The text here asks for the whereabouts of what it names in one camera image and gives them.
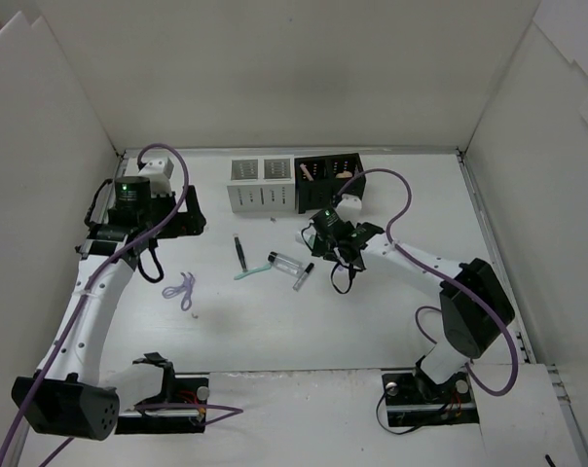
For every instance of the teal eyebrow razor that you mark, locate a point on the teal eyebrow razor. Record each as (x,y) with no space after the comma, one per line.
(249,272)

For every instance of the black slotted organizer box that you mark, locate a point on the black slotted organizer box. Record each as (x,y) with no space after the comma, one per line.
(321,192)

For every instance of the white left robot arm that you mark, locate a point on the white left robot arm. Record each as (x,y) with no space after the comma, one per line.
(67,395)

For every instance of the black eyeliner pencil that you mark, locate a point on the black eyeliner pencil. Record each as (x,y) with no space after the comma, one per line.
(240,253)

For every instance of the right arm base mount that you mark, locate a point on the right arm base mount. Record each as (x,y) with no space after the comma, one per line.
(408,405)

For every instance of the white slotted organizer box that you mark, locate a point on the white slotted organizer box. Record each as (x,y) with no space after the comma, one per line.
(262,184)

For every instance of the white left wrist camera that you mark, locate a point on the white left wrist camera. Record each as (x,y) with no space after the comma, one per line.
(158,171)

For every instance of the pink makeup applicator stick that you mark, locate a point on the pink makeup applicator stick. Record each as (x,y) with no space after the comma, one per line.
(306,172)

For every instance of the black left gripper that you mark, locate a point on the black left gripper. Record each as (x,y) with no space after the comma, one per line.
(186,214)

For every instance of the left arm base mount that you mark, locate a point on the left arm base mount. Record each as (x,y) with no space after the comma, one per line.
(180,418)

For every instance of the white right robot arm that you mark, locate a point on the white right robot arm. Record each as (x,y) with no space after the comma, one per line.
(474,307)

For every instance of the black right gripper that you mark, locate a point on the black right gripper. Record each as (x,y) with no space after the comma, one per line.
(351,248)

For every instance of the clear bottle black cap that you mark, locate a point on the clear bottle black cap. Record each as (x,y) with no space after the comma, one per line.
(285,263)

